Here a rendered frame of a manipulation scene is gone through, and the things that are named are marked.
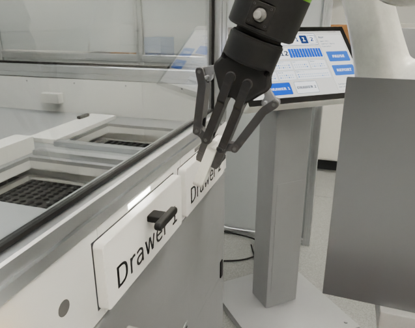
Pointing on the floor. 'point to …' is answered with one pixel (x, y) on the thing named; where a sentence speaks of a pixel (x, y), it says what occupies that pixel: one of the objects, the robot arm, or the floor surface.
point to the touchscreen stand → (281, 237)
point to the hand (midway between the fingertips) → (207, 164)
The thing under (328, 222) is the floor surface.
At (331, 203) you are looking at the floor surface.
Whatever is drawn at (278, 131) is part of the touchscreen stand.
